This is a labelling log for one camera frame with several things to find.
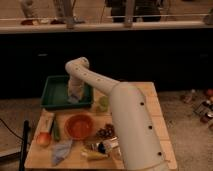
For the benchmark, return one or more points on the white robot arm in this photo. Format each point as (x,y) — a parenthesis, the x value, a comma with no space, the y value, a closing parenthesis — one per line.
(139,144)

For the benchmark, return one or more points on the bunch of purple grapes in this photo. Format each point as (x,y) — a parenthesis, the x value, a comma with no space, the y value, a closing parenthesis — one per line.
(106,132)

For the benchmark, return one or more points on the white box with knife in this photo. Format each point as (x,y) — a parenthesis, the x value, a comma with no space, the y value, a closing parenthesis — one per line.
(47,121)

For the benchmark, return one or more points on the black pole stand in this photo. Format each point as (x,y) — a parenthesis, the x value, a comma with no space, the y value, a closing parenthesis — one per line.
(24,144)

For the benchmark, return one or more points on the grey-blue sponge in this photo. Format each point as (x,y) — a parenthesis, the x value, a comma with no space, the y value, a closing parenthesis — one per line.
(73,99)

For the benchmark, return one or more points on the silver metal utensil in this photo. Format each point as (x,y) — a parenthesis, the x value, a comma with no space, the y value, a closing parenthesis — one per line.
(94,145)

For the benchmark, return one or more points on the grey-blue cloth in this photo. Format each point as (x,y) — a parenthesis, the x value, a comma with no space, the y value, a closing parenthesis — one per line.
(60,151)

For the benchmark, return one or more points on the green plastic tray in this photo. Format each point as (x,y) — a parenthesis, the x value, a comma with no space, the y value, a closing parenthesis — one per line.
(55,95)

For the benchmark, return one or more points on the red apple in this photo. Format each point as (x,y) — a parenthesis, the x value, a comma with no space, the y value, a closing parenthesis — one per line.
(43,139)

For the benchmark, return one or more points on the yellow banana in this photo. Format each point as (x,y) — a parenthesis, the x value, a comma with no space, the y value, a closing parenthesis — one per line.
(93,155)

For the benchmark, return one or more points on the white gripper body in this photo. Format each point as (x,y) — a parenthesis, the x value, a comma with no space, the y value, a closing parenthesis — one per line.
(75,88)

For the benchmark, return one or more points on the orange plastic bowl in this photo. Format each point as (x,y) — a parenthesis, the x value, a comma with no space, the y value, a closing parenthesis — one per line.
(79,127)

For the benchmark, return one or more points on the green cucumber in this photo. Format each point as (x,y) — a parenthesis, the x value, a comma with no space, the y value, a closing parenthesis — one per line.
(56,130)

